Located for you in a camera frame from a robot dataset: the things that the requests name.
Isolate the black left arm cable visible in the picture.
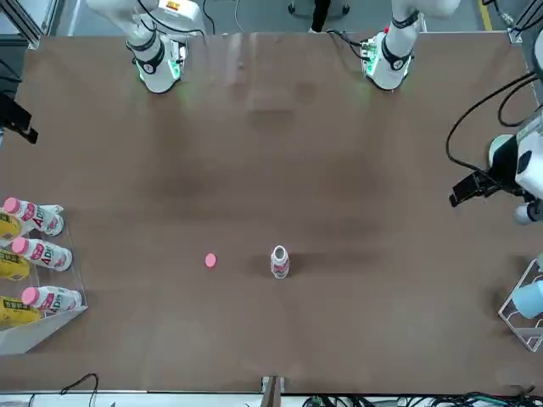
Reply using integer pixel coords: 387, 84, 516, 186
445, 71, 543, 171

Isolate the white wire cup rack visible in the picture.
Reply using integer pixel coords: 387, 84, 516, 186
498, 254, 543, 353

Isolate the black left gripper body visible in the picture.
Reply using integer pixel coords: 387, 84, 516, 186
478, 165, 528, 197

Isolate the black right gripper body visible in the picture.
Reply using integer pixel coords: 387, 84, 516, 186
0, 93, 20, 128

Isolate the white bottle with pink cap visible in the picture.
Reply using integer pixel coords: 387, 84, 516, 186
20, 286, 83, 315
11, 237, 73, 272
2, 197, 64, 237

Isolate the clear acrylic bottle shelf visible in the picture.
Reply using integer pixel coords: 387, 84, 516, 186
0, 203, 89, 355

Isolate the black left base cable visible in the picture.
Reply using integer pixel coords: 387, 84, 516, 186
326, 28, 375, 61

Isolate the yellow drink bottle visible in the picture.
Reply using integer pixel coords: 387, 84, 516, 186
0, 248, 31, 282
0, 211, 22, 241
0, 296, 43, 327

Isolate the person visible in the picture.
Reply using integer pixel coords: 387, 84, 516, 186
311, 0, 334, 34

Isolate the light blue cup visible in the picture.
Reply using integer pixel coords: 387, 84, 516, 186
512, 282, 543, 320

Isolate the white drink bottle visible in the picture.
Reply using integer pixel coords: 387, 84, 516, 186
270, 244, 292, 280

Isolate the aluminium frame post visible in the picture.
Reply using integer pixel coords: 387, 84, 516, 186
260, 375, 288, 407

